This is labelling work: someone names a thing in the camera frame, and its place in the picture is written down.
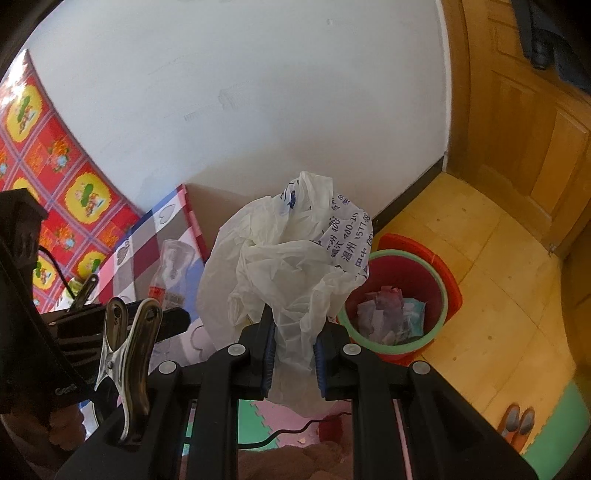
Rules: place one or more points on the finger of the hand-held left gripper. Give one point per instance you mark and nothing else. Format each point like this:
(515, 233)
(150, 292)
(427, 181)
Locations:
(173, 323)
(78, 316)

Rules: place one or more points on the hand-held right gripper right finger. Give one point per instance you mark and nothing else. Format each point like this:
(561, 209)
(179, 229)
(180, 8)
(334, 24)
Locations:
(323, 374)

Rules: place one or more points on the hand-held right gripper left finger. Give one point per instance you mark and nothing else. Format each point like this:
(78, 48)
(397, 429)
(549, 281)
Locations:
(265, 364)

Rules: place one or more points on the clear red label plastic bottle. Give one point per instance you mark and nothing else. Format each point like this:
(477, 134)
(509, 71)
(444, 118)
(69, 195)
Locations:
(171, 272)

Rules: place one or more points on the white plastic bag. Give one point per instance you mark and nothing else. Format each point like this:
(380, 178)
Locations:
(277, 258)

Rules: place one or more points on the teal wet wipes packet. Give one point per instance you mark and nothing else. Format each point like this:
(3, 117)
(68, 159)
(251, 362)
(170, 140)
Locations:
(414, 318)

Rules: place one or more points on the red bin with green rim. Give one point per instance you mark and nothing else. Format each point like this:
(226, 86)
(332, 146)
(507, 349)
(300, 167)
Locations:
(406, 277)

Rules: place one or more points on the person's left hand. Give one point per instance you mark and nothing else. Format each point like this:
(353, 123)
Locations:
(64, 427)

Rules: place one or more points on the metal spring clip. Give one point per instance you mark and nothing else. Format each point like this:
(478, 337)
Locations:
(129, 369)
(85, 290)

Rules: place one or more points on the torn paper scraps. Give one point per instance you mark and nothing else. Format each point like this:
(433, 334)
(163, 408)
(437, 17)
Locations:
(376, 318)

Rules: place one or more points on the red plastic stool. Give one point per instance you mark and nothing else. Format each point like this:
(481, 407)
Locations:
(450, 290)

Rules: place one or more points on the grey orange slipper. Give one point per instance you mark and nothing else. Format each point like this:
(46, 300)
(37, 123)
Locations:
(509, 422)
(526, 420)

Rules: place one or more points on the dark blue hanging garment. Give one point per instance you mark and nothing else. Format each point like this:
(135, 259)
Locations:
(549, 41)

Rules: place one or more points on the red yellow floral wall cloth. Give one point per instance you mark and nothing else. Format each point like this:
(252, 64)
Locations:
(69, 184)

